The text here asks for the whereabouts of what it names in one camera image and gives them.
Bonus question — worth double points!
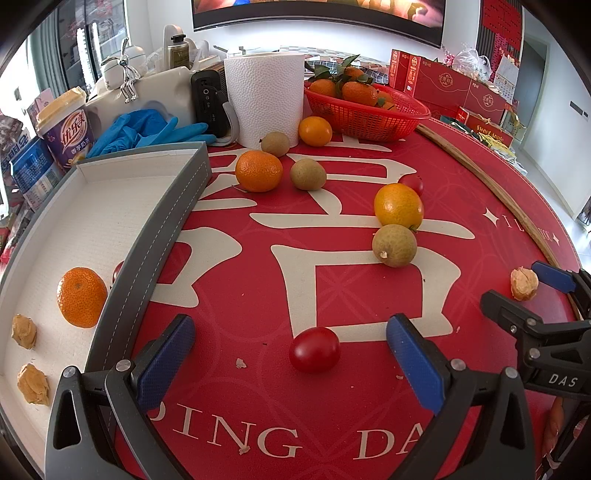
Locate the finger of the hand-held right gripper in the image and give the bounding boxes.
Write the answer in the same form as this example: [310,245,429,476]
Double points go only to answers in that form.
[480,290,591,370]
[531,261,591,296]

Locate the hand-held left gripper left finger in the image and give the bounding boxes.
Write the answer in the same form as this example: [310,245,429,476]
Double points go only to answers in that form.
[45,314,197,480]

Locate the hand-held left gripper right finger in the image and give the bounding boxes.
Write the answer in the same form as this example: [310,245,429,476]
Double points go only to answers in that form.
[385,313,539,480]

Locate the small mandarin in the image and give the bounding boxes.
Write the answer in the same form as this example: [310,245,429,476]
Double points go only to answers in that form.
[235,150,284,193]
[57,267,108,329]

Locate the smooth round orange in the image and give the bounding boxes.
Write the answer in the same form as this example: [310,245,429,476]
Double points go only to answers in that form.
[298,115,333,147]
[373,183,424,232]

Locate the grey tray with white inside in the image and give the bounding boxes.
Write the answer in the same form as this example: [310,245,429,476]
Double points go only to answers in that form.
[0,141,212,480]

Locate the person's right hand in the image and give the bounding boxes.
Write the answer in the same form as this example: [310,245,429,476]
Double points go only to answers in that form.
[542,396,568,459]

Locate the red printed tablecloth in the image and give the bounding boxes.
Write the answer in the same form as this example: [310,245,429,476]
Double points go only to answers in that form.
[111,115,583,480]

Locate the long wooden stick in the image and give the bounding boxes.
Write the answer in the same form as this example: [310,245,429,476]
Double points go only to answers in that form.
[416,124,583,319]

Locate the red box with yellow print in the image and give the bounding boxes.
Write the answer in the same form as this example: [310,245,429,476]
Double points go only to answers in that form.
[456,105,515,148]

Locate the large red gift box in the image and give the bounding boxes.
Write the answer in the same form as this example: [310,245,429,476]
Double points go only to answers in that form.
[405,55,476,109]
[466,78,513,121]

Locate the blue and white carton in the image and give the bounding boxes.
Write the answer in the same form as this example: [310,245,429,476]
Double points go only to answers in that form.
[9,136,65,213]

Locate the clear plastic bag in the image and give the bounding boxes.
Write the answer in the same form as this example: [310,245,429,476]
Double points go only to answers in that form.
[443,44,497,81]

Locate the red plastic basket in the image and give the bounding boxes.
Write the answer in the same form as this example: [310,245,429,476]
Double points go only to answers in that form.
[303,82,431,143]

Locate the blue rubber gloves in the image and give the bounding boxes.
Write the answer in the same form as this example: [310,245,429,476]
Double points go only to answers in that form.
[85,109,218,158]

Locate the purple drink cup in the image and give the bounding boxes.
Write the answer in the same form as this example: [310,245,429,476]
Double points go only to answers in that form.
[36,88,96,172]

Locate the upright red gift box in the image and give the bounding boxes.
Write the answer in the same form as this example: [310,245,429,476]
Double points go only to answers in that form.
[389,48,419,90]

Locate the black electronic device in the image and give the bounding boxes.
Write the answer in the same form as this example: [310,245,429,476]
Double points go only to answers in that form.
[191,69,241,147]

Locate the pile of leafy mandarins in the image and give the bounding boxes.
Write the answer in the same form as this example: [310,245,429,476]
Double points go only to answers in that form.
[307,55,398,112]

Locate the white ceramic container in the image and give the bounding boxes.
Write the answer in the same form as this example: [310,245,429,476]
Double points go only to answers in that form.
[85,65,195,134]

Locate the white paper towel roll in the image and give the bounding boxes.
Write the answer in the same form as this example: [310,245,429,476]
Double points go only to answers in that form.
[224,52,305,149]

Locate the silver figurine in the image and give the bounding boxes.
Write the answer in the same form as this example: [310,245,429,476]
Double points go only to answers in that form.
[99,39,139,103]

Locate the lotion bottle with black cap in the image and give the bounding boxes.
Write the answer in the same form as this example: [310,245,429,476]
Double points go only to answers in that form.
[164,25,192,70]

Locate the wall television screen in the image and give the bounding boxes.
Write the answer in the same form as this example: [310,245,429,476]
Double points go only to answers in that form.
[191,0,448,49]

